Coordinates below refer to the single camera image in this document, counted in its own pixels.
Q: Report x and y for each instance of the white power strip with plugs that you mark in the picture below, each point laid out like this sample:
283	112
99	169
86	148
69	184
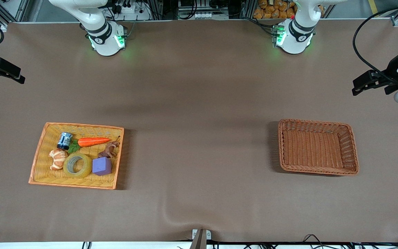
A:
133	12

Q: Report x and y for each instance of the small white power strip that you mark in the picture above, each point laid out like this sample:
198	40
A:
203	15

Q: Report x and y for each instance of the pile of orange packets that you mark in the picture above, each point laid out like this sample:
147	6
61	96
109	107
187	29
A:
275	10

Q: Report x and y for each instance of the purple cube block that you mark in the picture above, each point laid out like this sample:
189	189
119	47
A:
101	166

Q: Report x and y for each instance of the brown deer figurine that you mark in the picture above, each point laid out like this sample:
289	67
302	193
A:
108	151

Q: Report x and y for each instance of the table cover sheet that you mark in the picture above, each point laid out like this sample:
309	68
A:
199	103

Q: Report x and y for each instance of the toy croissant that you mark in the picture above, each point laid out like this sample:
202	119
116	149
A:
59	159

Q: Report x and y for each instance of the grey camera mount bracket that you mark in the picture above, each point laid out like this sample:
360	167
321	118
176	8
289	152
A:
200	238

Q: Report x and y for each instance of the yellow wicker tray orange rim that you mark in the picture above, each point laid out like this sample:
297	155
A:
78	174

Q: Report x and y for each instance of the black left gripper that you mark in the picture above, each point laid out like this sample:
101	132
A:
393	71

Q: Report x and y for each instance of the small blue can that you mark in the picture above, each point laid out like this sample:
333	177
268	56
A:
64	140

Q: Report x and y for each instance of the orange toy carrot green leaf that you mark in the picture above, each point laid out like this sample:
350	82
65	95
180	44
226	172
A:
93	141

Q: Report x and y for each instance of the yellow clear tape roll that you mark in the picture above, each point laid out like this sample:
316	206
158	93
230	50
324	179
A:
85	169

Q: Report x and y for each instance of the brown wicker basket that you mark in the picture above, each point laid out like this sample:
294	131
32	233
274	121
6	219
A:
318	148

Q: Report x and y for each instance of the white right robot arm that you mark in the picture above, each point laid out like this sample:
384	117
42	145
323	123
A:
105	38

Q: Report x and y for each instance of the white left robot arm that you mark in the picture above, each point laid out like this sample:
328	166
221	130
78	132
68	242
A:
295	38

